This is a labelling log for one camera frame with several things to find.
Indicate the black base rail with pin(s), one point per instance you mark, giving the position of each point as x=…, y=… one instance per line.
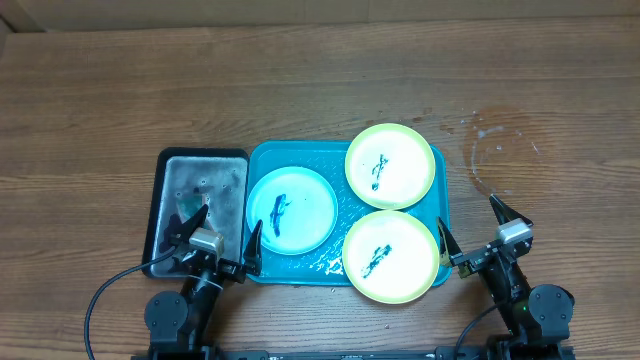
x=350, y=355

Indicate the teal plastic tray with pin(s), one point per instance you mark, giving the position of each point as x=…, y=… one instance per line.
x=323, y=265

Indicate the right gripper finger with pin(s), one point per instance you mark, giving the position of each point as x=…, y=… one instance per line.
x=505, y=213
x=450, y=252

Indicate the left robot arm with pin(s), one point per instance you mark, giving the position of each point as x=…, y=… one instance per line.
x=178, y=321

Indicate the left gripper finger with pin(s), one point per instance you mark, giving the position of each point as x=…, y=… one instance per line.
x=177, y=233
x=252, y=255

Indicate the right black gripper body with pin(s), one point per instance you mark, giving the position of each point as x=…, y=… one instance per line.
x=485, y=253

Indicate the yellow-green plate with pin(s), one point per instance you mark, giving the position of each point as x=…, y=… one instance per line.
x=390, y=166
x=390, y=257

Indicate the pink green scrub sponge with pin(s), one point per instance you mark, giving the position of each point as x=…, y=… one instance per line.
x=188, y=205

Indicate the light blue plate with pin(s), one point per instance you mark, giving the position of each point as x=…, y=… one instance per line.
x=297, y=208

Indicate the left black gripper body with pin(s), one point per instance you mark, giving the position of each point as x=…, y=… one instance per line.
x=231, y=273

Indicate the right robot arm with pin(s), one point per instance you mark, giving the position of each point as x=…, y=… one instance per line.
x=537, y=318

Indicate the black water basin tray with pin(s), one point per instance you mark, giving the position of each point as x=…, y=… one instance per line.
x=220, y=174

